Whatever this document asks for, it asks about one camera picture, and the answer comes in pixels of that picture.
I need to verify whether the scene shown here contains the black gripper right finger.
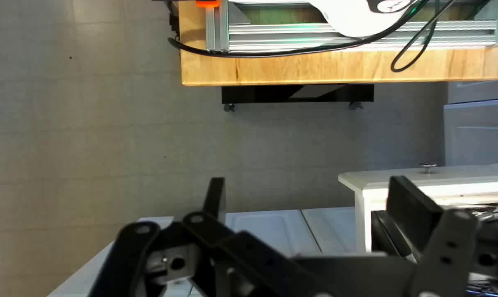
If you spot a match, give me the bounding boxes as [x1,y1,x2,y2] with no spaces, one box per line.
[372,175,498,297]

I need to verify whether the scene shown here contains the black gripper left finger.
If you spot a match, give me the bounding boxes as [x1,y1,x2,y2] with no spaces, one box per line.
[88,175,329,297]

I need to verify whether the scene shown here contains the open white drawer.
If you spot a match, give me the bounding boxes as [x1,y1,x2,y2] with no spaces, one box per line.
[337,160,498,253]

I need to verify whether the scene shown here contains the looped black cable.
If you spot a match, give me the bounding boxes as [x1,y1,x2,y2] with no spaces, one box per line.
[390,0,461,75]

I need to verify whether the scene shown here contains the black caster bracket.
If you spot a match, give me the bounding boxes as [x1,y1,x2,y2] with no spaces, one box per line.
[222,84,377,114]

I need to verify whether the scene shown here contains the long black cable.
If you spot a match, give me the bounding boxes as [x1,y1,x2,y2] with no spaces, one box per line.
[167,0,433,58]

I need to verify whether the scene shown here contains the aluminium profile frame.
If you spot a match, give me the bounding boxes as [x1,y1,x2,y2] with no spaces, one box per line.
[205,0,498,55]

